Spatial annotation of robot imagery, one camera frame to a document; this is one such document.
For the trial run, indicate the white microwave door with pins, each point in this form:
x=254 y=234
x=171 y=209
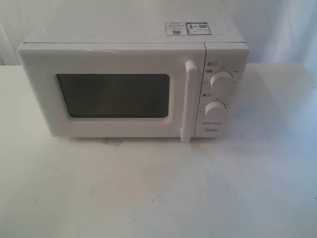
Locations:
x=116 y=90

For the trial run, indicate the white microwave oven body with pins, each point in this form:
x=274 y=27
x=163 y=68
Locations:
x=143 y=22

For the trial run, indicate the clear tape patch on table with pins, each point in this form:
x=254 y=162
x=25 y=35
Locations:
x=111 y=142

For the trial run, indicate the lower white control knob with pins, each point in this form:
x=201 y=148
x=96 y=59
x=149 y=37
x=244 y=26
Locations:
x=215 y=109

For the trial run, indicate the white control knob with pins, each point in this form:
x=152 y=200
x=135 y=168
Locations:
x=222 y=81
x=215 y=109

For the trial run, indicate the upper white control knob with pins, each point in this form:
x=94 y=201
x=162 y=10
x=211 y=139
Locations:
x=222 y=81

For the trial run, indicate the blue warning label sticker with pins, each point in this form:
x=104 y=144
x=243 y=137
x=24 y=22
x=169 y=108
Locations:
x=187 y=28

